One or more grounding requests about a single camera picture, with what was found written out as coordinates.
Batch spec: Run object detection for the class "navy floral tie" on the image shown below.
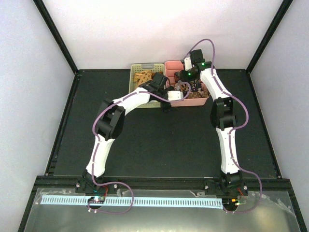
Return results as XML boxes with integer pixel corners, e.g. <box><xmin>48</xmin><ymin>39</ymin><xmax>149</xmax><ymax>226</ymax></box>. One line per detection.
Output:
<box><xmin>174</xmin><ymin>72</ymin><xmax>183</xmax><ymax>84</ymax></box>

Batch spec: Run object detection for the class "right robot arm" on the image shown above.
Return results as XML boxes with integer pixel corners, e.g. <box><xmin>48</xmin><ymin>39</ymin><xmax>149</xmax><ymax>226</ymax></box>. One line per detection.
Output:
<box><xmin>179</xmin><ymin>49</ymin><xmax>242</xmax><ymax>195</ymax></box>

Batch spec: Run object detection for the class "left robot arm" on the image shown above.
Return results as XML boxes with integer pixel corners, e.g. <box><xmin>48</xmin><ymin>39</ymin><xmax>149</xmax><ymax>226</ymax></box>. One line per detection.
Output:
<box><xmin>83</xmin><ymin>72</ymin><xmax>172</xmax><ymax>193</ymax></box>

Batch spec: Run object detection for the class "tan paisley rolled tie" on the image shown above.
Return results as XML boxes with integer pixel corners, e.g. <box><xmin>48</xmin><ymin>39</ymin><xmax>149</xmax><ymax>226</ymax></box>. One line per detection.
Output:
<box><xmin>174</xmin><ymin>83</ymin><xmax>189</xmax><ymax>95</ymax></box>

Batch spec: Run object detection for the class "dark floral rolled tie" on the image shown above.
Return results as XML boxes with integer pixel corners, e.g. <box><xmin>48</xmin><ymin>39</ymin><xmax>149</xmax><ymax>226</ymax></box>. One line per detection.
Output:
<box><xmin>190</xmin><ymin>82</ymin><xmax>203</xmax><ymax>92</ymax></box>

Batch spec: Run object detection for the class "pink divided organizer tray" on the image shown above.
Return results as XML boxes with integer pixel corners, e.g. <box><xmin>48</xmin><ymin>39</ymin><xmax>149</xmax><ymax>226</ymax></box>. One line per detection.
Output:
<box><xmin>164</xmin><ymin>60</ymin><xmax>209</xmax><ymax>107</ymax></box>

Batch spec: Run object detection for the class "brown dotted rolled tie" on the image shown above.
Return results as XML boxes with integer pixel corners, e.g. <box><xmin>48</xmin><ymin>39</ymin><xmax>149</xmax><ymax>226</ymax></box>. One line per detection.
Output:
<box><xmin>188</xmin><ymin>86</ymin><xmax>210</xmax><ymax>99</ymax></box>

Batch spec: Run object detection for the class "green plastic basket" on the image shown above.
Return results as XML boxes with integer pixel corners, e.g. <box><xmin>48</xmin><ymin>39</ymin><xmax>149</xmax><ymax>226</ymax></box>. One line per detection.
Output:
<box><xmin>128</xmin><ymin>63</ymin><xmax>168</xmax><ymax>100</ymax></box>

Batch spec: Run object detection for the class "orange patterned tie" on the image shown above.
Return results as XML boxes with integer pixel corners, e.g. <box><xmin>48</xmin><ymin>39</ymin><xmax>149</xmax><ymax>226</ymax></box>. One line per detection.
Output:
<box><xmin>133</xmin><ymin>70</ymin><xmax>153</xmax><ymax>86</ymax></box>

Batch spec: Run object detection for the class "right controller board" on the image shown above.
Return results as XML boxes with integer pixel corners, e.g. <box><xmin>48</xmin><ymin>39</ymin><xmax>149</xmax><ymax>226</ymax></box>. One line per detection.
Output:
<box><xmin>223</xmin><ymin>198</ymin><xmax>244</xmax><ymax>206</ymax></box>

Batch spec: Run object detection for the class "controller board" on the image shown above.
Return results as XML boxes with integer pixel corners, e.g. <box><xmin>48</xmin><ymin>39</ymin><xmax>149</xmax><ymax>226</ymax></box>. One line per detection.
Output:
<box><xmin>87</xmin><ymin>196</ymin><xmax>105</xmax><ymax>204</ymax></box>
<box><xmin>223</xmin><ymin>198</ymin><xmax>244</xmax><ymax>206</ymax></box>

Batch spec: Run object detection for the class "left controller board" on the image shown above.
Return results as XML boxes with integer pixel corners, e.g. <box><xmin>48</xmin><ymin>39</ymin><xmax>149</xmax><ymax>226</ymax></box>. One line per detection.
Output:
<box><xmin>87</xmin><ymin>196</ymin><xmax>105</xmax><ymax>204</ymax></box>

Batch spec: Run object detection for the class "clear acrylic sheet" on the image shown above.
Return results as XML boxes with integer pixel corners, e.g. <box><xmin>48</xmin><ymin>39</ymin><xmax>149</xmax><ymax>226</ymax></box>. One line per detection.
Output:
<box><xmin>19</xmin><ymin>188</ymin><xmax>301</xmax><ymax>232</ymax></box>

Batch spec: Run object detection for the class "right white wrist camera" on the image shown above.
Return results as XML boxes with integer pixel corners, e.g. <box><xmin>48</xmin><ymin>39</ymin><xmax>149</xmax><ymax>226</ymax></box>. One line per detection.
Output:
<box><xmin>182</xmin><ymin>56</ymin><xmax>192</xmax><ymax>71</ymax></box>

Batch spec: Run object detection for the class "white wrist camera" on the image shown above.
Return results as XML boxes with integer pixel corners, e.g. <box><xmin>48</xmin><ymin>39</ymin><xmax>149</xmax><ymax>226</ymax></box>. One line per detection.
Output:
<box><xmin>167</xmin><ymin>90</ymin><xmax>183</xmax><ymax>102</ymax></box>
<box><xmin>182</xmin><ymin>56</ymin><xmax>192</xmax><ymax>71</ymax></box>

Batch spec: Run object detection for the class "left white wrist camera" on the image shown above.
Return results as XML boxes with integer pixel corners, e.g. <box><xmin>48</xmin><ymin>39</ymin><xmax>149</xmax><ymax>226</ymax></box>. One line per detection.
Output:
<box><xmin>167</xmin><ymin>90</ymin><xmax>183</xmax><ymax>102</ymax></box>

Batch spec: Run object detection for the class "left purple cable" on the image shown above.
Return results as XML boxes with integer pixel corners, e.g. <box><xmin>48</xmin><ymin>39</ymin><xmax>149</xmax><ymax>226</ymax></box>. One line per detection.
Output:
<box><xmin>86</xmin><ymin>81</ymin><xmax>192</xmax><ymax>215</ymax></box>

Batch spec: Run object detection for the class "purple cable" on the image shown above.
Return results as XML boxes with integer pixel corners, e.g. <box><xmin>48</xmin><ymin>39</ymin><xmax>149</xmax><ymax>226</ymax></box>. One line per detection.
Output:
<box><xmin>86</xmin><ymin>81</ymin><xmax>192</xmax><ymax>215</ymax></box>
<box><xmin>187</xmin><ymin>38</ymin><xmax>264</xmax><ymax>215</ymax></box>

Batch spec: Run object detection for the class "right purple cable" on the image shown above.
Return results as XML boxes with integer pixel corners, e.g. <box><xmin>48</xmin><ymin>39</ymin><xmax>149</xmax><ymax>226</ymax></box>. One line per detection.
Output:
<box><xmin>187</xmin><ymin>38</ymin><xmax>264</xmax><ymax>215</ymax></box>

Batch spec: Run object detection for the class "right black frame post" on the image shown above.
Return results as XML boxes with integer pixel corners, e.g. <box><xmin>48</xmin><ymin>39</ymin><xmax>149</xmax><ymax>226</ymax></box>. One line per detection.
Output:
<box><xmin>246</xmin><ymin>0</ymin><xmax>293</xmax><ymax>74</ymax></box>

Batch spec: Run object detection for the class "black frame post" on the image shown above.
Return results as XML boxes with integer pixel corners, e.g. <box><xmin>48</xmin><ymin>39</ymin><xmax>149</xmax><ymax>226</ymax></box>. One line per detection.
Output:
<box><xmin>246</xmin><ymin>0</ymin><xmax>293</xmax><ymax>74</ymax></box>
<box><xmin>33</xmin><ymin>0</ymin><xmax>79</xmax><ymax>74</ymax></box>

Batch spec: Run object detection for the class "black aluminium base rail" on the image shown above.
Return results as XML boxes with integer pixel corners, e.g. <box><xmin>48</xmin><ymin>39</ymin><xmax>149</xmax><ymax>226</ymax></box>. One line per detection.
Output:
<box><xmin>33</xmin><ymin>176</ymin><xmax>292</xmax><ymax>196</ymax></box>

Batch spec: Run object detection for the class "light blue slotted cable duct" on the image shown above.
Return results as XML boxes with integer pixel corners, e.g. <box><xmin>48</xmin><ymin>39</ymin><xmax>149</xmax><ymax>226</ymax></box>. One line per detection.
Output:
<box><xmin>40</xmin><ymin>195</ymin><xmax>223</xmax><ymax>209</ymax></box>

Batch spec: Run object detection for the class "left black frame post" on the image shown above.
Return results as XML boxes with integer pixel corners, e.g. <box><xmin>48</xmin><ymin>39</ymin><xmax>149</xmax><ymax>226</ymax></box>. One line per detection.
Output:
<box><xmin>33</xmin><ymin>0</ymin><xmax>79</xmax><ymax>74</ymax></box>

